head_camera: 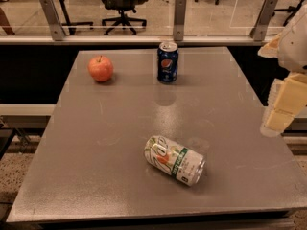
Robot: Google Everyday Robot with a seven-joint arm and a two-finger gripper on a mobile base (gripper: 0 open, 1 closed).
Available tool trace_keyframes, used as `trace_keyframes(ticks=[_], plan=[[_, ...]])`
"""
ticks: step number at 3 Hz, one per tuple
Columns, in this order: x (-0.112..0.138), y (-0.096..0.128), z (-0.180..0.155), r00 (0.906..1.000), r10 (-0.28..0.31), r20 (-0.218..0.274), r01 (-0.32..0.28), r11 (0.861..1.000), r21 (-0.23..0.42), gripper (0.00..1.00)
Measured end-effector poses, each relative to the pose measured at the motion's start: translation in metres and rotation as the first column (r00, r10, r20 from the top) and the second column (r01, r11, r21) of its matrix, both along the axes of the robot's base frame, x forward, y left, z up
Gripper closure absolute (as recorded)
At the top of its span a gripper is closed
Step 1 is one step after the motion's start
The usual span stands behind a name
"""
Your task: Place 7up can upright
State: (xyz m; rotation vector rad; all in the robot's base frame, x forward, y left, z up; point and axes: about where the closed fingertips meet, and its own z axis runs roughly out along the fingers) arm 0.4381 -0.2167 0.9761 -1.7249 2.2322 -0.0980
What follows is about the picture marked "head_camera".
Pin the black stand base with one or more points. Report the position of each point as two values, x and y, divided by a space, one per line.
72 26

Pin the red apple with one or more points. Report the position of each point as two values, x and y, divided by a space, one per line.
100 68

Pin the black office chair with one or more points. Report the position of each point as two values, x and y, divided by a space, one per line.
122 6

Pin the metal railing bracket middle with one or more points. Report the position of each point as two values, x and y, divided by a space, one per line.
179 20

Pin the white green 7up can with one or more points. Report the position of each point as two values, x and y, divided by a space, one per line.
181 163

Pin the grey square table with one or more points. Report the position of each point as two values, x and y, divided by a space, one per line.
135 149

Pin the metal railing bracket left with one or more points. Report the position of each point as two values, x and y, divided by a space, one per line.
49 9

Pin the metal railing bracket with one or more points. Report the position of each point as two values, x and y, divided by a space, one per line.
259 30
179 20
49 9

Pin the blue pepsi can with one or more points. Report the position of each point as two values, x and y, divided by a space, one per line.
167 58

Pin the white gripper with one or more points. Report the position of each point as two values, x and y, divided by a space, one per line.
295 50

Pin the metal railing bracket right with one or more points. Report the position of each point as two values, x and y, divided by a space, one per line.
259 30

